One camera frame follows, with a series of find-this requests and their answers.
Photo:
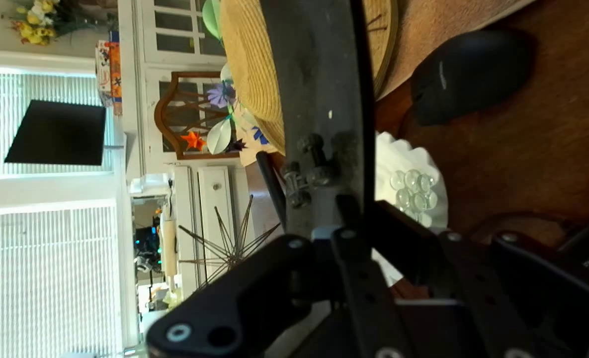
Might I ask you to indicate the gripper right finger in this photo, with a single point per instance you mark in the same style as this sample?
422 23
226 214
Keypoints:
523 298

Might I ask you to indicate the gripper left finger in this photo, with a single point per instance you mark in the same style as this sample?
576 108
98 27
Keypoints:
234 303

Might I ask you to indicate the dark grey toy skateboard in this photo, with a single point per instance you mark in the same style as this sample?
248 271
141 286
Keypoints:
319 74

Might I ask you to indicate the metal starburst ornament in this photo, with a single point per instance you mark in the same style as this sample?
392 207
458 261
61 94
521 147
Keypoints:
229 253

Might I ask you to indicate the black rod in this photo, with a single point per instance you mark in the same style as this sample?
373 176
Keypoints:
272 186

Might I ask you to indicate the heap of clear glass marbles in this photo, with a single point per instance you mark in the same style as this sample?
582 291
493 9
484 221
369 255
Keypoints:
416 191

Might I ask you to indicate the orange paper flower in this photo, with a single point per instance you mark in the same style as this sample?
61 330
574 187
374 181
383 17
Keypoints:
194 141

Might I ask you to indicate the pale green paper leaf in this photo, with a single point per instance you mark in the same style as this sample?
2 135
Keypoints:
219 135

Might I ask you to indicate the white scalloped bowl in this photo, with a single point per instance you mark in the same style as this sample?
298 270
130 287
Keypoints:
403 154

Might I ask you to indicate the wooden chair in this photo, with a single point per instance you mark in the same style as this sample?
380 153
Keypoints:
172 112

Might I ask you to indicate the purple paper flower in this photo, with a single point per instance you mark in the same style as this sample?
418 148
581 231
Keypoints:
221 94

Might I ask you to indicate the black computer mouse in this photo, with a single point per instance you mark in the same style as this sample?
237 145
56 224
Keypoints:
468 74

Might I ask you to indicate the straw hat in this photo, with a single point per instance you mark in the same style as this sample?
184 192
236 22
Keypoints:
249 59

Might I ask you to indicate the black monitor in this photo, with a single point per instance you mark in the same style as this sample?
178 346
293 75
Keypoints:
58 133

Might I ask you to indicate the colourful box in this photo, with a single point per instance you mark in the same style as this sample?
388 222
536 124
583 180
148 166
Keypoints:
110 74

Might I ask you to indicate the white cabinet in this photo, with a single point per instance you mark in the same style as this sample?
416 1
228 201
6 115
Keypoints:
145 54

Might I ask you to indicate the round clock with wooden rim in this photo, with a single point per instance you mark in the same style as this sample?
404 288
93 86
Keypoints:
382 44

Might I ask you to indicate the yellow flower bouquet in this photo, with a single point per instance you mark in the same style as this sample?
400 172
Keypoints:
38 22

